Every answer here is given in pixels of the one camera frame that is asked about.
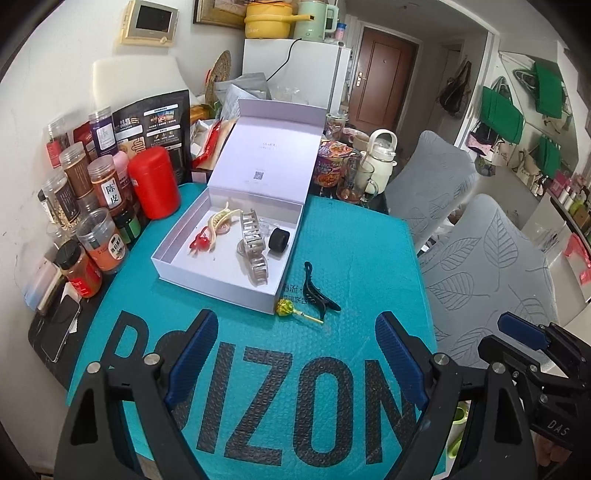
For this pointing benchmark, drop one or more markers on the open lavender gift box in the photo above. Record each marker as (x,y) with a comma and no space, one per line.
(266,165)

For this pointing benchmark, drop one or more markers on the grey leaf cushion near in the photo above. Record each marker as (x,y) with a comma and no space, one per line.
(483,268)

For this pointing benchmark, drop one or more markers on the grey leaf cushion far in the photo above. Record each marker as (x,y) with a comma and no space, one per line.
(438,178)

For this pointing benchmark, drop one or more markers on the white mini fridge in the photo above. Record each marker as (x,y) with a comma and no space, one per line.
(310,73)

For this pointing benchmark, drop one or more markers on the yellow-green lollipop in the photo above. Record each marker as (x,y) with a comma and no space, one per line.
(286,308)

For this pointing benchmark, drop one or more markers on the green electric kettle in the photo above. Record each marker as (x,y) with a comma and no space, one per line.
(323,20)

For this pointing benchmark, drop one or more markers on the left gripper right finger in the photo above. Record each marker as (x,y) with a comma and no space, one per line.
(496,443)

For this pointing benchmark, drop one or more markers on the yellow pot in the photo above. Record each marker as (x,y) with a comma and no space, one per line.
(271,20)

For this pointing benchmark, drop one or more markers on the black snack pouch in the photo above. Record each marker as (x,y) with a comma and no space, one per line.
(161,120)

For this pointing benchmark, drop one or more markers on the red sauce bottle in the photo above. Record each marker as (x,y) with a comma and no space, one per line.
(79,269)

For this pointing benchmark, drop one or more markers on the smartphone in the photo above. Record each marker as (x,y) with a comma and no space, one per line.
(59,327)

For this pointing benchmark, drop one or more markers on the framed picture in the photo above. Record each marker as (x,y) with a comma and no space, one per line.
(222,13)

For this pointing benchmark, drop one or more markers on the red flower hair clip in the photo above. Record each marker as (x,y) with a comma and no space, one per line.
(201,242)

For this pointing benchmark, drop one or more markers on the cream hair claw clip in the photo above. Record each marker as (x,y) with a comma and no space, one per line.
(216,221)

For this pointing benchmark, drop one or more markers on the grey leaf cushion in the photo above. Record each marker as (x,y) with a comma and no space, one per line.
(483,268)
(438,178)

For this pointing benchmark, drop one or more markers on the black hair claw clip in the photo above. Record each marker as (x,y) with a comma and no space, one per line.
(314,296)

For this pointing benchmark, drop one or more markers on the glass mug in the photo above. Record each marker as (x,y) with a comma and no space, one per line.
(357,184)

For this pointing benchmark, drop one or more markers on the cream kettle jug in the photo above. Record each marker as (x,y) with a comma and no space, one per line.
(381,154)

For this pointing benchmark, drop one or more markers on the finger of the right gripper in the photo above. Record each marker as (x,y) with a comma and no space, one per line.
(531,335)
(518,364)

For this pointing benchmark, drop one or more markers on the purple lid spice jar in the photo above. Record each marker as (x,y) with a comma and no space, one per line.
(103,133)

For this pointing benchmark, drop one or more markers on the white chair back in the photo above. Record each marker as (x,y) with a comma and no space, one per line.
(122,80)

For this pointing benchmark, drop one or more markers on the green tote bag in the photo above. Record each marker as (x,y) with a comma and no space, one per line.
(500,115)

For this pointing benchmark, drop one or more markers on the wall intercom panel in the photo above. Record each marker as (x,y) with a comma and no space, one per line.
(146,23)

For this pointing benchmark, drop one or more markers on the brown door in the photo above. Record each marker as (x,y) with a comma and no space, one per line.
(381,80)

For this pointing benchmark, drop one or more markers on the orange powder spice jar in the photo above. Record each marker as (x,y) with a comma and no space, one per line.
(102,241)

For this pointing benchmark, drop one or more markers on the teal bubble mailer mat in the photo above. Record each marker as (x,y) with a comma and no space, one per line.
(287,398)

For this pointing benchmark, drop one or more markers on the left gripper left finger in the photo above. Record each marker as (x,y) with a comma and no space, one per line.
(95,441)

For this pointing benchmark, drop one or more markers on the woven straw fan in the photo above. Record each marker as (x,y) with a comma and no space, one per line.
(218,73)

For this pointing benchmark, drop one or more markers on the brown spice jar labelled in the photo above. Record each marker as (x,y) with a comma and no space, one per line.
(105,182)

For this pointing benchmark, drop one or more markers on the red cylindrical canister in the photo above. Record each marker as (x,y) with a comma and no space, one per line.
(154,184)

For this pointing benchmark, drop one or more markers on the grey marbled hair claw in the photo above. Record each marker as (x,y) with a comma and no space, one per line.
(251,248)

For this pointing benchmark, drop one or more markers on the instant noodle cup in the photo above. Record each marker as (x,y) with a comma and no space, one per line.
(332,156)

